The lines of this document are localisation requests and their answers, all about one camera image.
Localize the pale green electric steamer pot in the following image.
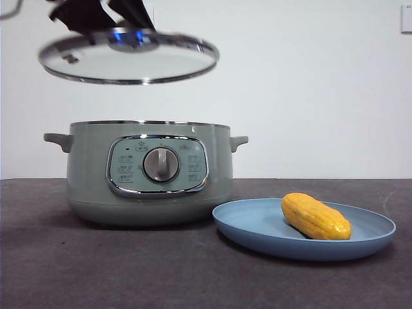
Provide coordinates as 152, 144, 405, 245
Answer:
43, 120, 249, 226

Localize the yellow corn cob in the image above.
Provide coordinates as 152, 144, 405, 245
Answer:
281, 192, 352, 241

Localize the blue round plate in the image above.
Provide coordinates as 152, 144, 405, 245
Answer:
212, 198, 397, 261

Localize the white wall switch plate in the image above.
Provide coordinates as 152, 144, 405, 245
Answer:
400, 5, 412, 35

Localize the glass lid with green knob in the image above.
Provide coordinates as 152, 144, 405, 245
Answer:
37, 27, 220, 86

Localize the black cable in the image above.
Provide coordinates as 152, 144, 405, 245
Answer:
0, 2, 21, 21

